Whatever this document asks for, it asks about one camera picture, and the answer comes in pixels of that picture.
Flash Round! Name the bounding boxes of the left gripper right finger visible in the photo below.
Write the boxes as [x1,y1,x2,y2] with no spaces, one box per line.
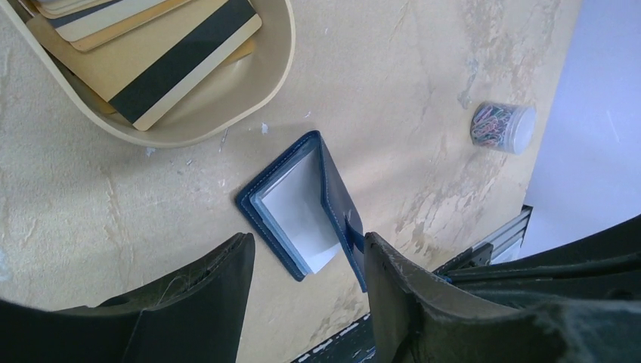
[364,217,640,362]

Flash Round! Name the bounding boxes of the beige oval card tray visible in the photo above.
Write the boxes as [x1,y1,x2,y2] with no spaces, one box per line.
[1,1,296,147]

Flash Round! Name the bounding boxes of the clear jar of paper clips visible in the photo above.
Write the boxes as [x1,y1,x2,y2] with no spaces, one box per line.
[470,101,537,155]

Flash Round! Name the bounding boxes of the aluminium rail frame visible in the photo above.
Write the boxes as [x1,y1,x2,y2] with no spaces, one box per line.
[435,205,534,274]

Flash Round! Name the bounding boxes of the blue leather card holder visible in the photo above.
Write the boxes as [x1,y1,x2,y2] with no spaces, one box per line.
[235,130,367,292]

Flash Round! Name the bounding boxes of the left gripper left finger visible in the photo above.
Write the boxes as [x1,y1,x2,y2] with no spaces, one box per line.
[1,233,255,362]

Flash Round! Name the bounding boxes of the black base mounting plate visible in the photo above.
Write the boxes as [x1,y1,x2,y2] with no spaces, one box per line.
[293,312,376,363]

